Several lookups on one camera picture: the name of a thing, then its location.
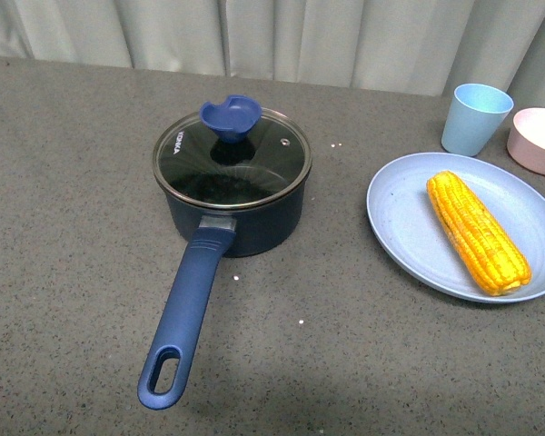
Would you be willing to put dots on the glass lid blue knob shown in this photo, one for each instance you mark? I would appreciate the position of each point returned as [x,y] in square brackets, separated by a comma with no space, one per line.
[231,156]

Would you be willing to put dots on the yellow corn cob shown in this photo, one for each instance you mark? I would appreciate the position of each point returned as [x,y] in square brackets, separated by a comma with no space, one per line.
[491,257]

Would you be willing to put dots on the dark blue saucepan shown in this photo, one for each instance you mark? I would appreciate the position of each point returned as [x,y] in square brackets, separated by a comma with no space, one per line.
[211,235]

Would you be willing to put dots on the light blue plate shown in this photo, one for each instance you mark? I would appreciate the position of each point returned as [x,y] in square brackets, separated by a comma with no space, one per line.
[404,223]

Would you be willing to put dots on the grey-white curtain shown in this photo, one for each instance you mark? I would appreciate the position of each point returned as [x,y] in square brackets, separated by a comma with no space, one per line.
[414,47]

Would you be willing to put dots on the light blue cup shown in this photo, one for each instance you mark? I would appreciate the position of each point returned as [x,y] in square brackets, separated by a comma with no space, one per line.
[475,114]

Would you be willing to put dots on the pink bowl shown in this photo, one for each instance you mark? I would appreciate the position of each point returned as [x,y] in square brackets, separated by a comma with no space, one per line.
[526,141]

